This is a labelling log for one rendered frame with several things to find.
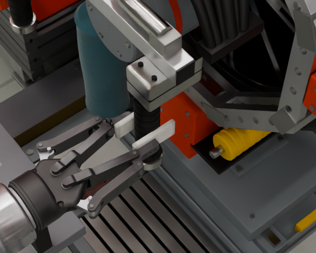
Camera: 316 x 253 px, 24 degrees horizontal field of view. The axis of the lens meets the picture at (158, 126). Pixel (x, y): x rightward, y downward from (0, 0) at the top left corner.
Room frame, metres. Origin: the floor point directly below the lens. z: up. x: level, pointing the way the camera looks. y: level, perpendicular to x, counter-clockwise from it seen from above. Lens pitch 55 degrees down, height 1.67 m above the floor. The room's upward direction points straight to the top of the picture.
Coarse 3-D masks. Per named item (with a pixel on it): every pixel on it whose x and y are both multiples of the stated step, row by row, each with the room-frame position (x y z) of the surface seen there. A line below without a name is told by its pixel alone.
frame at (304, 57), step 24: (288, 0) 0.68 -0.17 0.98; (312, 0) 0.66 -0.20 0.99; (312, 24) 0.64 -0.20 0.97; (312, 48) 0.63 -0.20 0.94; (216, 72) 0.85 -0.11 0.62; (288, 72) 0.66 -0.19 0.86; (312, 72) 0.63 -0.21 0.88; (192, 96) 0.81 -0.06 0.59; (216, 96) 0.80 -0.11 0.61; (240, 96) 0.77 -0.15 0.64; (264, 96) 0.74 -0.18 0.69; (288, 96) 0.65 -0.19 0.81; (216, 120) 0.75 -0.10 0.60; (240, 120) 0.72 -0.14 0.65; (264, 120) 0.67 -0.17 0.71; (288, 120) 0.64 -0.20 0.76
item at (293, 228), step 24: (168, 168) 0.93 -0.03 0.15; (168, 192) 0.89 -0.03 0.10; (192, 192) 0.86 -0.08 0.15; (192, 216) 0.82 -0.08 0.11; (216, 216) 0.80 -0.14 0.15; (288, 216) 0.80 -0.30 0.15; (312, 216) 0.78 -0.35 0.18; (216, 240) 0.75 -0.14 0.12; (240, 240) 0.74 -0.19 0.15; (264, 240) 0.73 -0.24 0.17; (288, 240) 0.73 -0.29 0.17
